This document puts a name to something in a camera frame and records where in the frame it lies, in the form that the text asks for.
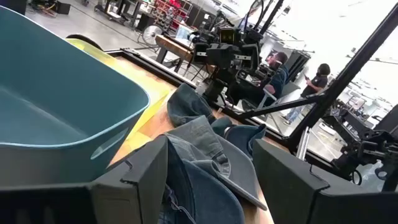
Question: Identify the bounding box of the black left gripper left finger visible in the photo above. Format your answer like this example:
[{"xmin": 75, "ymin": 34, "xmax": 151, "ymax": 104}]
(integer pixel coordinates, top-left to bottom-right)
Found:
[{"xmin": 0, "ymin": 135, "xmax": 169, "ymax": 224}]

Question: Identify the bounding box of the round floor fan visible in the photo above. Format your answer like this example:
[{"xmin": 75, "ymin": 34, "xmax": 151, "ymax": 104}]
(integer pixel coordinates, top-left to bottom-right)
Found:
[{"xmin": 138, "ymin": 24, "xmax": 164, "ymax": 47}]

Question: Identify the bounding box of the blue denim cap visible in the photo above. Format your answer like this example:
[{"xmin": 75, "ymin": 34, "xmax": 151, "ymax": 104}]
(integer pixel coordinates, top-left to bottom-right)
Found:
[{"xmin": 158, "ymin": 139, "xmax": 246, "ymax": 224}]

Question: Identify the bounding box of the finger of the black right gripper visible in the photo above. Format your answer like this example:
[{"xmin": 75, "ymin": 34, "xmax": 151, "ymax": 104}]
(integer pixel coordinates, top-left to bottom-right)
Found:
[
  {"xmin": 241, "ymin": 43, "xmax": 261, "ymax": 71},
  {"xmin": 193, "ymin": 42, "xmax": 209, "ymax": 65}
]

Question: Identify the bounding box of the wooden workbench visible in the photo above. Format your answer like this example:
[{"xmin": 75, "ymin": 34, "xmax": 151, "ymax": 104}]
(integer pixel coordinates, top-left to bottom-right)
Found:
[{"xmin": 154, "ymin": 34, "xmax": 195, "ymax": 65}]

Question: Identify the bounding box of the standing person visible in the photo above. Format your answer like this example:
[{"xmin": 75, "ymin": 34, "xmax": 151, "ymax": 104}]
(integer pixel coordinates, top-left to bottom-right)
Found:
[{"xmin": 281, "ymin": 63, "xmax": 331, "ymax": 125}]

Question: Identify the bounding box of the grey cap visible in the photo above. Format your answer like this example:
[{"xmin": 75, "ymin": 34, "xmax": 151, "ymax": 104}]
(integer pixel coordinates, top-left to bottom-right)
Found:
[{"xmin": 163, "ymin": 115, "xmax": 268, "ymax": 212}]

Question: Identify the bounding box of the dark navy blue cap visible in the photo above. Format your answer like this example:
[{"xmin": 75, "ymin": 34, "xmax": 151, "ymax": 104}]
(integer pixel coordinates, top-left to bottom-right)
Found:
[{"xmin": 211, "ymin": 115, "xmax": 267, "ymax": 159}]

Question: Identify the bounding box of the teal plastic bin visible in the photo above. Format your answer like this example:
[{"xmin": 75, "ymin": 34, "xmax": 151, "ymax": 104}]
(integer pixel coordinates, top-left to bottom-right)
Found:
[{"xmin": 0, "ymin": 5, "xmax": 151, "ymax": 187}]

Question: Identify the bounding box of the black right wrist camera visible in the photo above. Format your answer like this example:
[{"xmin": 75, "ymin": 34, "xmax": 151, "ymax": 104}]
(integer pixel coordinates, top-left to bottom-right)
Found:
[{"xmin": 219, "ymin": 27, "xmax": 242, "ymax": 46}]

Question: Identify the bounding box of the white chair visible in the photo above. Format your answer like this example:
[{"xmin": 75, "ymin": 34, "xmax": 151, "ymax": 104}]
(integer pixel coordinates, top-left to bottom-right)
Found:
[{"xmin": 257, "ymin": 83, "xmax": 279, "ymax": 110}]

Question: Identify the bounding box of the silver aluminium post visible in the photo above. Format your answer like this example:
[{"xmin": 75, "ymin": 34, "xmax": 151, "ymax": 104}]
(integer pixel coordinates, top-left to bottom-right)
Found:
[{"xmin": 297, "ymin": 126, "xmax": 312, "ymax": 161}]

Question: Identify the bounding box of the seated person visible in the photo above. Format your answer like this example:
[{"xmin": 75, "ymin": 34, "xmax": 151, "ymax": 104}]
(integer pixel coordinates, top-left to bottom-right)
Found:
[{"xmin": 229, "ymin": 51, "xmax": 290, "ymax": 110}]

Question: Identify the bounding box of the black aluminium rig frame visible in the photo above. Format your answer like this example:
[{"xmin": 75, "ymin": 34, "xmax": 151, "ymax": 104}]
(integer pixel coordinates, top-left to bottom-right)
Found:
[{"xmin": 104, "ymin": 2, "xmax": 398, "ymax": 175}]

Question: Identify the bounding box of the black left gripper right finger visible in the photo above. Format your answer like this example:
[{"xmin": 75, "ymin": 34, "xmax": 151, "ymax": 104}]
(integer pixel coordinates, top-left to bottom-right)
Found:
[{"xmin": 252, "ymin": 139, "xmax": 398, "ymax": 224}]

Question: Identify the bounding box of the red storage rack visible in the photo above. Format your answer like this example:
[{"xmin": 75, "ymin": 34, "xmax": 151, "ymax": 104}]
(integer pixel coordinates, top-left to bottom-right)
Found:
[{"xmin": 152, "ymin": 0, "xmax": 193, "ymax": 32}]

